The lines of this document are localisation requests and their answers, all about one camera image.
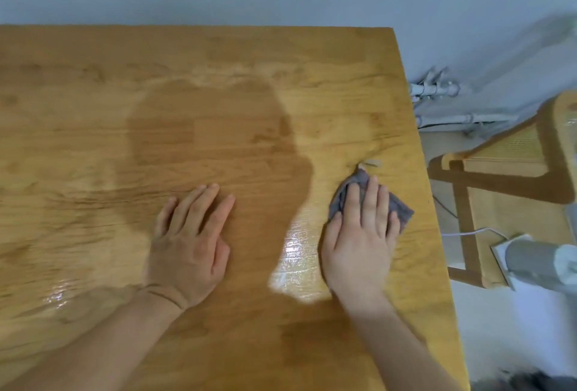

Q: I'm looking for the person's left forearm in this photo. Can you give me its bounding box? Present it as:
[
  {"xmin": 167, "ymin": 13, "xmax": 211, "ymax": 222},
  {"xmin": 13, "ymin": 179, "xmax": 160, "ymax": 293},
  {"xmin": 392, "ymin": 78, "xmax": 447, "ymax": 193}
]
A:
[{"xmin": 0, "ymin": 286, "xmax": 188, "ymax": 391}]

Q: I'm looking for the wooden rattan chair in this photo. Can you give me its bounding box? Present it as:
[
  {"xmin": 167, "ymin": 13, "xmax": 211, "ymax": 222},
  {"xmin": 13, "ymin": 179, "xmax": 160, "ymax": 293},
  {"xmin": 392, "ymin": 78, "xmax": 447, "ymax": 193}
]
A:
[{"xmin": 427, "ymin": 91, "xmax": 577, "ymax": 290}]

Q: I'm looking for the white cable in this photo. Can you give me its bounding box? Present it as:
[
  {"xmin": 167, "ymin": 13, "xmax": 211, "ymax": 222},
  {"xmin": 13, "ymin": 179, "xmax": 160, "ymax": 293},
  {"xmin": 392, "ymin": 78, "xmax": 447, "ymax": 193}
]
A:
[{"xmin": 433, "ymin": 195, "xmax": 511, "ymax": 244}]

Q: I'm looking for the grey cleaning cloth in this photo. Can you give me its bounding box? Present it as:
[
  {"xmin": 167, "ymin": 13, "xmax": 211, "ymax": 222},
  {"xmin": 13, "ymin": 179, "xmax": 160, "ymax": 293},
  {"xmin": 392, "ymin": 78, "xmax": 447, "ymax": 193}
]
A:
[{"xmin": 328, "ymin": 168, "xmax": 415, "ymax": 234}]

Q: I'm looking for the white wall pipe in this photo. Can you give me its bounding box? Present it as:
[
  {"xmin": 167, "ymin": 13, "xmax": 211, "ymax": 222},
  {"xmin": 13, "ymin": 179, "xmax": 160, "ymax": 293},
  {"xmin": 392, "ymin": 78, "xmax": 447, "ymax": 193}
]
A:
[
  {"xmin": 409, "ymin": 81, "xmax": 461, "ymax": 102},
  {"xmin": 417, "ymin": 113, "xmax": 520, "ymax": 130}
]

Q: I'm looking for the person's left hand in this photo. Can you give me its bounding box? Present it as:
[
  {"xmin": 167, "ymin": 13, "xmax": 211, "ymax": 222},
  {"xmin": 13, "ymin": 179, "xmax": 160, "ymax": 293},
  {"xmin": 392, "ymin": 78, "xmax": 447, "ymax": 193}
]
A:
[{"xmin": 144, "ymin": 183, "xmax": 236, "ymax": 311}]

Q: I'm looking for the person's right hand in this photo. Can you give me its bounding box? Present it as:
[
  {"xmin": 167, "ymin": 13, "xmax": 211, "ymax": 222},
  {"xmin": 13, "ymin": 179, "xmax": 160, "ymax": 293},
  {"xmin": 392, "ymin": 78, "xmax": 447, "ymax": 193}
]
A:
[{"xmin": 320, "ymin": 174, "xmax": 401, "ymax": 311}]

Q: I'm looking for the person's right forearm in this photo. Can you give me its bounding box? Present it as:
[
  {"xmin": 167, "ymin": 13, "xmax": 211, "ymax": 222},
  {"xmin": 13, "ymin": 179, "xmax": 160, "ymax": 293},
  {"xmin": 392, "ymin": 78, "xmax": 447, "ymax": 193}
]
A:
[{"xmin": 334, "ymin": 292, "xmax": 461, "ymax": 391}]

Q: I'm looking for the grey and white appliance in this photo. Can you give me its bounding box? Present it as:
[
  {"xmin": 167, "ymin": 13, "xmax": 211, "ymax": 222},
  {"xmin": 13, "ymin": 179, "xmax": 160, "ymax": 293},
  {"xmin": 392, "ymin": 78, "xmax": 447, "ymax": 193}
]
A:
[{"xmin": 490, "ymin": 233, "xmax": 577, "ymax": 292}]

